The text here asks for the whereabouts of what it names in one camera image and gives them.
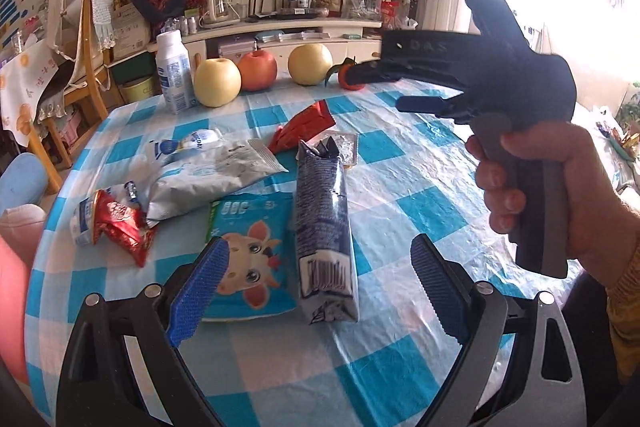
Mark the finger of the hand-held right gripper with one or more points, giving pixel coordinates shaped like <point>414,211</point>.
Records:
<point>380,72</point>
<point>425,103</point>

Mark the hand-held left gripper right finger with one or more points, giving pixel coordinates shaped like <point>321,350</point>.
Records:
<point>440,289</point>

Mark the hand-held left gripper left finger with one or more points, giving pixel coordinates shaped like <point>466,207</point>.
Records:
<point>197,292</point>

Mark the dark blue package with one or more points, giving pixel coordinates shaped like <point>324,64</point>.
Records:
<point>322,227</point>

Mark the squashed white plastic bottle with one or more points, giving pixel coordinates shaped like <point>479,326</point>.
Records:
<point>192,142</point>

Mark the person's right hand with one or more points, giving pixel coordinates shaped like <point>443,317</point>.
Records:
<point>595,197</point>

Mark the tangerine with green leaf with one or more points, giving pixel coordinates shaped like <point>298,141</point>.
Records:
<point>344,83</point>

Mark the red gift packages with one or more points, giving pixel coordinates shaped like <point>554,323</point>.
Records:
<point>390,13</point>

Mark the blue cow print packet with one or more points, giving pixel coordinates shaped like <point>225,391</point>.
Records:
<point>250,257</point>

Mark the round yellow pear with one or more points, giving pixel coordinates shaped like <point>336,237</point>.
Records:
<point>310,64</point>

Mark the silver blister pack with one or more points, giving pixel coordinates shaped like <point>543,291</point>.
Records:
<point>348,147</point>

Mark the blue white checkered tablecloth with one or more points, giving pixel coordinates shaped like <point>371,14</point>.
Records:
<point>400,207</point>

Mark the cream television cabinet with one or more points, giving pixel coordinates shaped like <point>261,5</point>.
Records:
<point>300,27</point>

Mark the red snack packet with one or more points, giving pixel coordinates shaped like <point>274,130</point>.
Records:
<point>300,127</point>

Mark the red candy wrapper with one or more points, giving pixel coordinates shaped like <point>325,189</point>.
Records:
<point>120,222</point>

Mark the silver foil bag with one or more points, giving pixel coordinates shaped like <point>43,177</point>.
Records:
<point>210,177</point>

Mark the small blue white wrapper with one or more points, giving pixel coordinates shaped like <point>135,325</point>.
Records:
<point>129,196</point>

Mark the red apple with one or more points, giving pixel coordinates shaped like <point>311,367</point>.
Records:
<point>257,69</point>

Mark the small white yogurt bottle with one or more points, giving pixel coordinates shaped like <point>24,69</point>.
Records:
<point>82,219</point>

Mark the yellow apple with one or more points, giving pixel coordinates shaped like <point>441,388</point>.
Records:
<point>217,82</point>

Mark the white electric kettle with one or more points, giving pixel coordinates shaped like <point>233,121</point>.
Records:
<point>220,9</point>

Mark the pink cushion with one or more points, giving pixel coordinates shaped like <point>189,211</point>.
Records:
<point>17,282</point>

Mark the white plastic bottle blue label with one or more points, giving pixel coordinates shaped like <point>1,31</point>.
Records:
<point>175,77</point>

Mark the light blue cushion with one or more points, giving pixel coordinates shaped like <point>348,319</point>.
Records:
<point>22,182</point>

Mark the yellow green pot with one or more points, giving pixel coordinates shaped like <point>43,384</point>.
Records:
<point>137,89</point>

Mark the wooden chair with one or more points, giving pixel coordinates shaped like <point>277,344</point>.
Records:
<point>92,92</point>

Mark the cardboard box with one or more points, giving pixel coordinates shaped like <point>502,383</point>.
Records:
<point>129,32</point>

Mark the orange print white cloth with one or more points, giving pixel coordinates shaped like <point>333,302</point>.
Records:
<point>25,92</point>

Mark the white lace cloth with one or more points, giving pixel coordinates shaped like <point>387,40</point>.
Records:
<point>103,17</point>

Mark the beige canvas tote bag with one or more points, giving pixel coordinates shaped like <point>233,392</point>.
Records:
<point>75,17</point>

